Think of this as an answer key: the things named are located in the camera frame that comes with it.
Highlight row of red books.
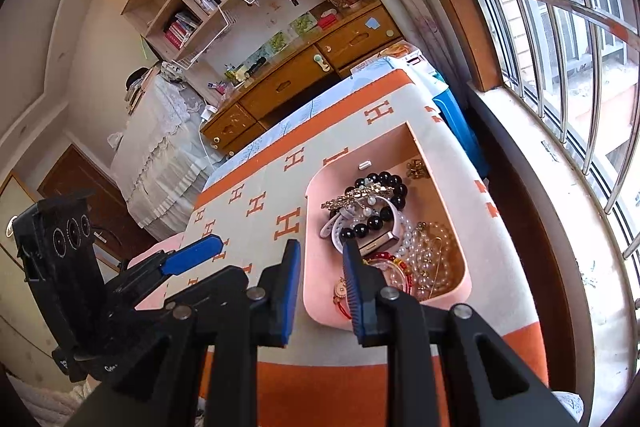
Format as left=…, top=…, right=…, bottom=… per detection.
left=164, top=18, right=189, bottom=51

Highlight white charger cable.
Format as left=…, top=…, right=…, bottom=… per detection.
left=199, top=117, right=227, bottom=164

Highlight black bead bracelet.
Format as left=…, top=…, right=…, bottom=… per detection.
left=340, top=172, right=412, bottom=244

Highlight orange printed blanket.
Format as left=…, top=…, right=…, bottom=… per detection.
left=180, top=69, right=551, bottom=427

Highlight gold leaf brooch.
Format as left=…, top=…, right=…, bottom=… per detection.
left=320, top=182, right=394, bottom=211

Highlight orange patterned box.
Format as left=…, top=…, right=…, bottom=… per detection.
left=379, top=43, right=427, bottom=64

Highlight white strap watch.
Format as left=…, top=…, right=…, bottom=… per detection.
left=317, top=197, right=407, bottom=254

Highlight pink jewelry box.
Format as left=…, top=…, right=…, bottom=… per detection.
left=302, top=121, right=472, bottom=334

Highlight red cord bracelet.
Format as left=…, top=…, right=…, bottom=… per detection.
left=329, top=277, right=354, bottom=321

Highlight red bead bracelet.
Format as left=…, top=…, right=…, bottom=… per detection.
left=367, top=252, right=417, bottom=294

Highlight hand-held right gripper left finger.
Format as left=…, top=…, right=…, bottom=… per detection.
left=64, top=239, right=302, bottom=427

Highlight empty white wire basket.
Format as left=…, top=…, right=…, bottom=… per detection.
left=169, top=4, right=239, bottom=71

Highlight brown wooden door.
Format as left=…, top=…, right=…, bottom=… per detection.
left=37, top=144, right=162, bottom=254

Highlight green picture tiles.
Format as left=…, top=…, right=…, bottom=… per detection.
left=249, top=11, right=322, bottom=58

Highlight metal window grille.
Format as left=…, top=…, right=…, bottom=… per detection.
left=425, top=0, right=640, bottom=259

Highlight white pearl strand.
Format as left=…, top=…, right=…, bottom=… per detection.
left=395, top=217, right=459, bottom=299

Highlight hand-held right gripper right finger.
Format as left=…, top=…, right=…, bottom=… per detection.
left=341, top=239, right=582, bottom=427

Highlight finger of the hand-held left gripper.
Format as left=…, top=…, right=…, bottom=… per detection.
left=119, top=234, right=224, bottom=294
left=130, top=279, right=177, bottom=313

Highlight pearl safety pin brooch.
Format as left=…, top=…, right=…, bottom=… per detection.
left=425, top=222, right=452, bottom=288

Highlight stack of books with hat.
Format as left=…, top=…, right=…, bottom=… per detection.
left=125, top=67, right=162, bottom=114

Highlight white lace furniture cover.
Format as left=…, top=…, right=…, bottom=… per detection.
left=109, top=74, right=227, bottom=244

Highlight wooden desk with drawers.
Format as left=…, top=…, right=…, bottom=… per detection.
left=200, top=4, right=407, bottom=158

